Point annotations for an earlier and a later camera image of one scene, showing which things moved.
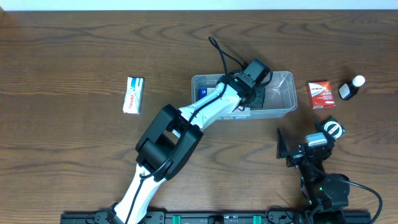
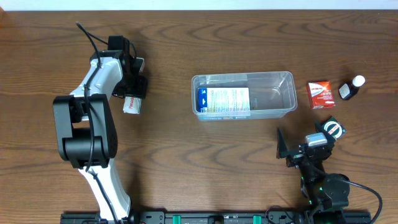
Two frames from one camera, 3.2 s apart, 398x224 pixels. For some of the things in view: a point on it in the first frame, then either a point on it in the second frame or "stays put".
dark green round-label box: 334,127 stays put
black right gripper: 283,152 stays put
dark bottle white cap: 349,89 stays put
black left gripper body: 257,97 → 135,78
